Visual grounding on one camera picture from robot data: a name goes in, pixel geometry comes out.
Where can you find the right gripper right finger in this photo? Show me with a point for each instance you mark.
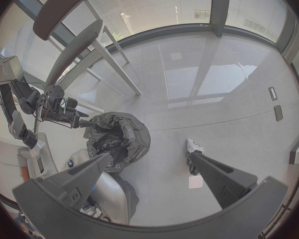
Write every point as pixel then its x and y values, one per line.
pixel 221 183

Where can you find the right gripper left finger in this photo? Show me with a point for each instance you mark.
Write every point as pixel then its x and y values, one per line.
pixel 84 180

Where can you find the crumpled black plastic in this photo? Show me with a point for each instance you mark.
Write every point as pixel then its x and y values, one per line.
pixel 190 167

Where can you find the grey chair with white legs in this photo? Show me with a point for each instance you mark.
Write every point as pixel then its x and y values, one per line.
pixel 62 9

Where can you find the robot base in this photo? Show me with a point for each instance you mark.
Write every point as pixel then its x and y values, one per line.
pixel 109 190

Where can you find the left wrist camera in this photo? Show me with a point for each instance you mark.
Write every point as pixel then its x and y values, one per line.
pixel 72 104

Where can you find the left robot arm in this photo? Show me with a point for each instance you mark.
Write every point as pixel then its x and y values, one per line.
pixel 27 101

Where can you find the crumpled white paper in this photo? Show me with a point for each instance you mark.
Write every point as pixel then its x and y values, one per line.
pixel 193 145

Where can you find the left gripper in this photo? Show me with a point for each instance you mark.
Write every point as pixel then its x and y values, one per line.
pixel 62 114

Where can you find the black plastic bag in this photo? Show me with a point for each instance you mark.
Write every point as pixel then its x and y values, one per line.
pixel 137 133

